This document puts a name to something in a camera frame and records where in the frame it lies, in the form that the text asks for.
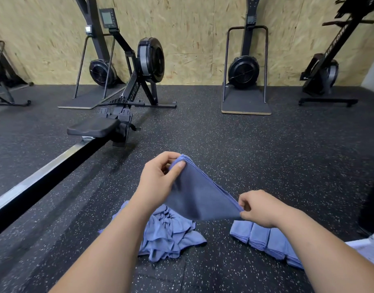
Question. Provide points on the person's left hand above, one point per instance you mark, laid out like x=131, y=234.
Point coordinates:
x=155, y=183

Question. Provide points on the person's right hand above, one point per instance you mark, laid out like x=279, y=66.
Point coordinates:
x=263, y=209

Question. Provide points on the plain blue towel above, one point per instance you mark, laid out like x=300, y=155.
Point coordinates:
x=275, y=242
x=259, y=236

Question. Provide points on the blue towel pile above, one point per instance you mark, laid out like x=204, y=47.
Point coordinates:
x=165, y=235

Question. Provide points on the white perforated metal rack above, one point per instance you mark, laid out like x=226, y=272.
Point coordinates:
x=367, y=250

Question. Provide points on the person's right forearm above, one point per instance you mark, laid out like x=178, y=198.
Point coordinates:
x=327, y=253

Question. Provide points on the person's left forearm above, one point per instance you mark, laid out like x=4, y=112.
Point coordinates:
x=101, y=253

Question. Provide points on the black printed punching bag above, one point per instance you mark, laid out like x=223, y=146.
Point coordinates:
x=373, y=204

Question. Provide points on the black ski trainer grey platform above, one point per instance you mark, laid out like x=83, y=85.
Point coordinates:
x=98, y=71

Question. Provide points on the black ski trainer wooden-edged platform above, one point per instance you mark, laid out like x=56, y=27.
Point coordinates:
x=244, y=71

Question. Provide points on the black upright exercise machine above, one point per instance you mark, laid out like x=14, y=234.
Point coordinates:
x=318, y=76

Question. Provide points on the black rowing machine with rail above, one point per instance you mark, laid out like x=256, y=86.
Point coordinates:
x=68, y=158

